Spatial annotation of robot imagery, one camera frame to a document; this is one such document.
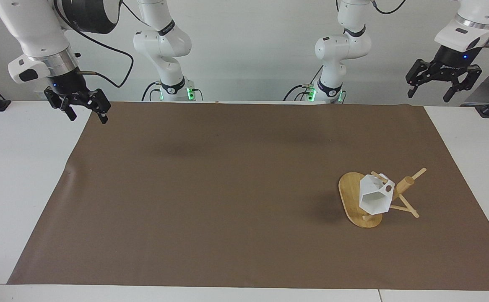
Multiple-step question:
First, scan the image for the white faceted cup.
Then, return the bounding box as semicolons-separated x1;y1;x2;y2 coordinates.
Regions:
358;172;396;216

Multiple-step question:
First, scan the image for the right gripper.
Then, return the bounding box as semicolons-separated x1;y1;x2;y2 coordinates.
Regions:
44;69;112;125

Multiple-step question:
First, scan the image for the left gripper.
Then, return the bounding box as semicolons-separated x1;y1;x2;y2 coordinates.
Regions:
405;44;483;104

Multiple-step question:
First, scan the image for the wooden cup rack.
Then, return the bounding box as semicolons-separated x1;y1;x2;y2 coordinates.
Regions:
338;167;428;229

